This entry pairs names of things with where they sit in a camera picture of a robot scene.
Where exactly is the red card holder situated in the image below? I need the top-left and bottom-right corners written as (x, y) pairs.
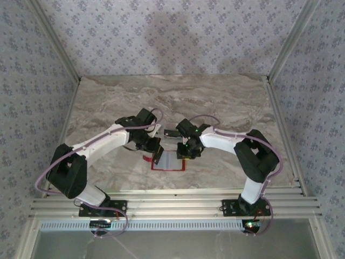
top-left (142, 151), bottom-right (187, 172)

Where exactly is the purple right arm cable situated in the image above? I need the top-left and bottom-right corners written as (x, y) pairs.
top-left (188, 114), bottom-right (284, 237)

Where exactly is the grey credit card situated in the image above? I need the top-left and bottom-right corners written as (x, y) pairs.
top-left (157, 152), bottom-right (181, 169)

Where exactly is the aluminium corner post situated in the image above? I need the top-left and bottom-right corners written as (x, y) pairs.
top-left (25, 0), bottom-right (82, 81)
top-left (266, 0), bottom-right (322, 81)

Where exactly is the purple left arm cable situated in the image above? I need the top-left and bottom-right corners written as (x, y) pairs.
top-left (36, 107), bottom-right (165, 238)

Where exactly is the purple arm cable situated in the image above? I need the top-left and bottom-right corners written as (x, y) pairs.
top-left (36, 107), bottom-right (165, 238)
top-left (188, 114), bottom-right (284, 237)

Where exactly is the grey metal sheet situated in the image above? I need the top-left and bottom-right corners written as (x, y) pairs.
top-left (32, 229), bottom-right (321, 259)

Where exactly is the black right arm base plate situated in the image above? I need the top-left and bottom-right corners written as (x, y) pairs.
top-left (221, 199), bottom-right (271, 217)

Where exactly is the aluminium side rail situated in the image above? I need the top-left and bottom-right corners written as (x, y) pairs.
top-left (42, 78), bottom-right (82, 199)
top-left (263, 75), bottom-right (309, 196)

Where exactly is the aluminium rail frame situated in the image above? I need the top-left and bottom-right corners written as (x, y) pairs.
top-left (29, 187), bottom-right (323, 219)

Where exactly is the grey slotted cable duct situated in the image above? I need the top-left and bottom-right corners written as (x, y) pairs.
top-left (39, 219), bottom-right (270, 231)

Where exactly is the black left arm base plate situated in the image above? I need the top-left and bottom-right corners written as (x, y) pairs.
top-left (78, 200), bottom-right (128, 217)

